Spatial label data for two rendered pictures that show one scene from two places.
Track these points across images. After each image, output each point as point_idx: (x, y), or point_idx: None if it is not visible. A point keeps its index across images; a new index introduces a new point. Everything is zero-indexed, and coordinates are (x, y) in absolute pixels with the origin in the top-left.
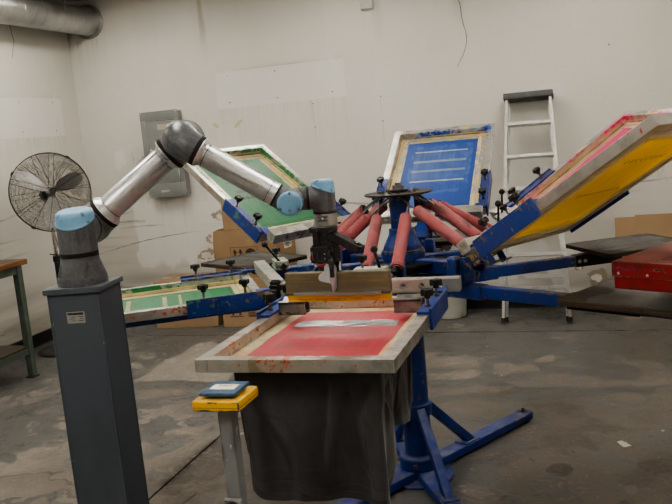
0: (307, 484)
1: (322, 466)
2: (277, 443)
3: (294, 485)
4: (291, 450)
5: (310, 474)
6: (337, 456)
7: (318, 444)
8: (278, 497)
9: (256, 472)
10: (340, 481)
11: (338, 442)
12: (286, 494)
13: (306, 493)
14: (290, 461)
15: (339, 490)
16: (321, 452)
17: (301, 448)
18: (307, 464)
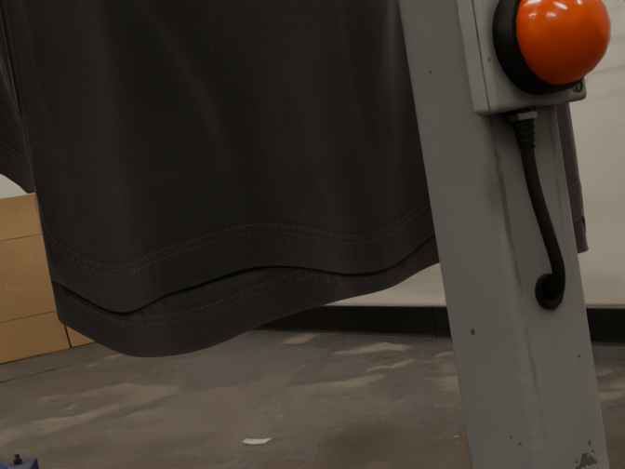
0: (321, 221)
1: (358, 131)
2: (164, 46)
3: (259, 247)
4: (232, 71)
5: (325, 172)
6: (401, 81)
7: (338, 29)
8: (181, 337)
9: (79, 213)
10: (416, 194)
11: (400, 18)
12: (219, 309)
13: (323, 264)
14: (229, 130)
15: (416, 234)
16: (350, 66)
17: (281, 49)
18: (310, 125)
